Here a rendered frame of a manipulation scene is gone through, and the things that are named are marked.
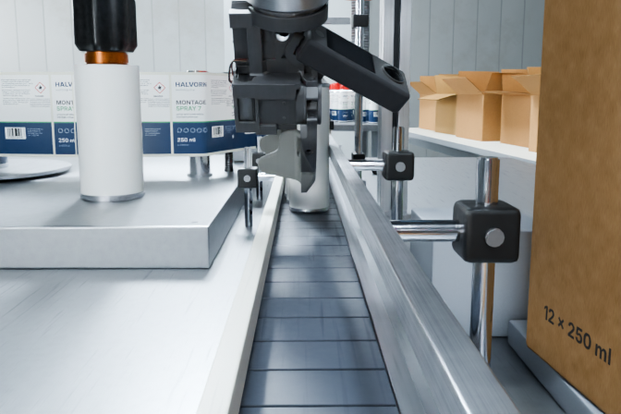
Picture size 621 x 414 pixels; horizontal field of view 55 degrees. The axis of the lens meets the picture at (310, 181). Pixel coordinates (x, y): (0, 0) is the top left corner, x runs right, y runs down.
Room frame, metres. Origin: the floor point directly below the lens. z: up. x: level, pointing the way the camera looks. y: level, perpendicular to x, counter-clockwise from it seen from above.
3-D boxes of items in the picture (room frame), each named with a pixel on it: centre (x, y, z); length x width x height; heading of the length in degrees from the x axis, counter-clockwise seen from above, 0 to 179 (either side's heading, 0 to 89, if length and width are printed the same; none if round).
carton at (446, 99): (3.76, -0.93, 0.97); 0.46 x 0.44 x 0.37; 12
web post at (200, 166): (1.08, 0.20, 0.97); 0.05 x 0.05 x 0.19
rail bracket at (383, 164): (0.62, -0.07, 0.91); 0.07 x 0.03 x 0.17; 91
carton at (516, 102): (2.88, -1.12, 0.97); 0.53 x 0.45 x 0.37; 98
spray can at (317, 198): (0.76, 0.00, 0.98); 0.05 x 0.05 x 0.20
